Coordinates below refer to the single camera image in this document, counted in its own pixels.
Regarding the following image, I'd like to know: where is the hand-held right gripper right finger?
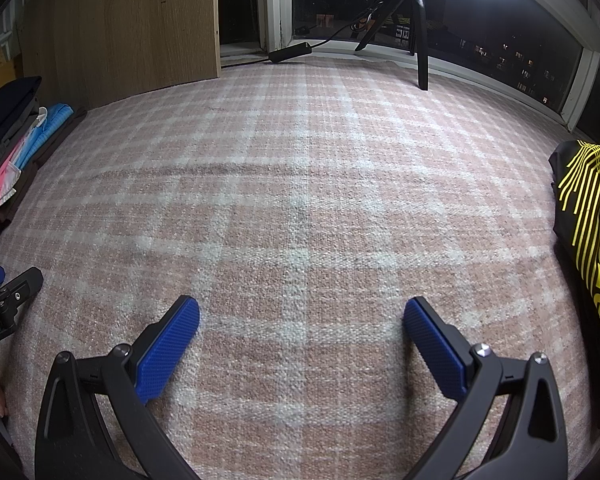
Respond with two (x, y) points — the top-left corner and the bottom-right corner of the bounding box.
(402, 296), (568, 480)

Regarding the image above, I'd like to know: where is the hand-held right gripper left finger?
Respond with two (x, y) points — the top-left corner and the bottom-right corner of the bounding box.
(34, 294), (216, 480)

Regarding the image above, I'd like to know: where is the black garment with yellow print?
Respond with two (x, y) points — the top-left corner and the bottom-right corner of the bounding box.
(549, 140), (600, 431)

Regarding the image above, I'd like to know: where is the pink garment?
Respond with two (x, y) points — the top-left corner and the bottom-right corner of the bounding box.
(0, 155), (23, 231)

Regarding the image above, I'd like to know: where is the grey garment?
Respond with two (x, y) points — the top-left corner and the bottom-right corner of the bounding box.
(0, 110), (41, 176)

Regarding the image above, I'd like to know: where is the light blue garment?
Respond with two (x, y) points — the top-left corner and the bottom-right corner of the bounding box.
(10, 104), (74, 171)

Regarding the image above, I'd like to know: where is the navy garment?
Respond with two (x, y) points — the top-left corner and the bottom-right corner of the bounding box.
(0, 76), (43, 161)

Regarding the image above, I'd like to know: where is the black tripod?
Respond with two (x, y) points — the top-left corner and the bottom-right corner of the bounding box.
(355, 0), (431, 92)

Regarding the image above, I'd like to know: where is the black power adapter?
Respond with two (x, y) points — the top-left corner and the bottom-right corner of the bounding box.
(268, 41), (312, 64)

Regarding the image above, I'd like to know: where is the black cable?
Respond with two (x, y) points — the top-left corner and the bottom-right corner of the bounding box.
(305, 0), (391, 50)

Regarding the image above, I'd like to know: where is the white window frame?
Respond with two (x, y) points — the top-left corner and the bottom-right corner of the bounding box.
(257, 0), (600, 131)

